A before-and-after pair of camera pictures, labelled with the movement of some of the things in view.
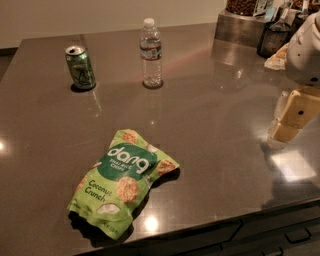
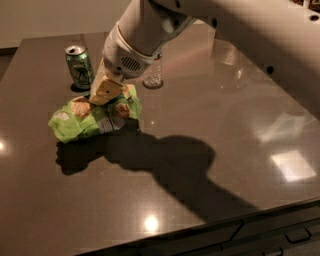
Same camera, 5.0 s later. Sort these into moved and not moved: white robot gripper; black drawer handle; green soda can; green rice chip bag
Moved: green rice chip bag; white robot gripper
Not moved: black drawer handle; green soda can
